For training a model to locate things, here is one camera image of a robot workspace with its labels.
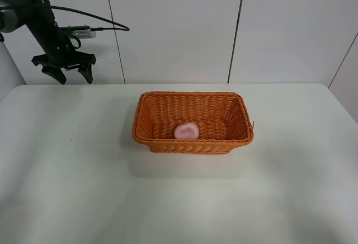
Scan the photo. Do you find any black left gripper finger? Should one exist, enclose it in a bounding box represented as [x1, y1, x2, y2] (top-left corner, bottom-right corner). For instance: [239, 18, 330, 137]
[41, 66, 67, 85]
[78, 63, 93, 84]

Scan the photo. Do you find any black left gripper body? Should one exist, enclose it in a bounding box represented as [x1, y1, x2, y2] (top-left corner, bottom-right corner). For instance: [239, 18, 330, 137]
[31, 41, 96, 69]

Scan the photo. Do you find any pink peach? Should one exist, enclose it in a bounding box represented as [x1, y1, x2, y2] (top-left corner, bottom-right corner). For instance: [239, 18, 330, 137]
[173, 122, 199, 140]

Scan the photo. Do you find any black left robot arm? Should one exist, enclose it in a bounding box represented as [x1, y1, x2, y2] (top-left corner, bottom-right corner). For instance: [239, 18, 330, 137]
[1, 0, 96, 84]

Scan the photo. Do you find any orange wicker basket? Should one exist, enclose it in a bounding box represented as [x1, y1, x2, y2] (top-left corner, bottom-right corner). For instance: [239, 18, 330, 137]
[132, 91, 254, 154]

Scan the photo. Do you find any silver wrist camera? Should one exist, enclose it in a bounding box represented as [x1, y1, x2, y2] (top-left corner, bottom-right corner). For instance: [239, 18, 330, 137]
[60, 25, 96, 39]

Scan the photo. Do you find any black camera cable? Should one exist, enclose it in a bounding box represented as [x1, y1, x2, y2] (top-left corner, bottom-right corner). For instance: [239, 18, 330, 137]
[50, 5, 130, 32]

